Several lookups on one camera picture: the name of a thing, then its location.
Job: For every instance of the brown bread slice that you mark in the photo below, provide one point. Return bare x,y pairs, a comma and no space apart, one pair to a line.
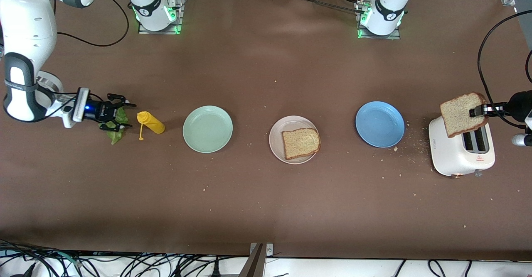
301,143
457,117

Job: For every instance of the blue plate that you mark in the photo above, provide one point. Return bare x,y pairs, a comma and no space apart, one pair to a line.
380,124

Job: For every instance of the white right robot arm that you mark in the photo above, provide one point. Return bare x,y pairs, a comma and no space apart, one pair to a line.
27,28

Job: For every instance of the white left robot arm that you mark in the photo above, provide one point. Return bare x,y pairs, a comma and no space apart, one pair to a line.
388,11

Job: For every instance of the silver mounting bracket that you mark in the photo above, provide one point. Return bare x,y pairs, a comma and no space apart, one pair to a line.
269,250

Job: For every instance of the mint green plate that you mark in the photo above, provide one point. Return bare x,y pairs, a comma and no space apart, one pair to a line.
208,129

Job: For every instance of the white toaster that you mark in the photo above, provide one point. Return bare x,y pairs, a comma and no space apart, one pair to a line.
451,152

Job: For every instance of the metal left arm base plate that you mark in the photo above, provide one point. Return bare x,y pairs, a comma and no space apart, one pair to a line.
397,35

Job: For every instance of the yellow mustard squeeze bottle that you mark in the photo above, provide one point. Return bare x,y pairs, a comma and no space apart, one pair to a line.
151,123

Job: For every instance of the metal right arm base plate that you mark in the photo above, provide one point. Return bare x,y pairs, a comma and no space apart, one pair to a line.
182,15

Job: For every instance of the grey metal strut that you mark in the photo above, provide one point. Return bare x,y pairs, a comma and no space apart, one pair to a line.
254,266

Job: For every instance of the beige plate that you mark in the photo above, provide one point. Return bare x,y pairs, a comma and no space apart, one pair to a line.
276,138

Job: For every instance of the brown table cover sheet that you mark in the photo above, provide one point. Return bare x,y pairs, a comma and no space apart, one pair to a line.
266,82

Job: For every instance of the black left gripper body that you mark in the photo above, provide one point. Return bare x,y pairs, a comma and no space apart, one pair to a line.
520,101

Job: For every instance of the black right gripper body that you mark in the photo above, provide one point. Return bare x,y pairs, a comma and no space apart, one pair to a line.
99,110

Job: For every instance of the green lettuce leaf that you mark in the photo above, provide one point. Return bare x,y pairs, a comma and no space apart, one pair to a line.
114,138

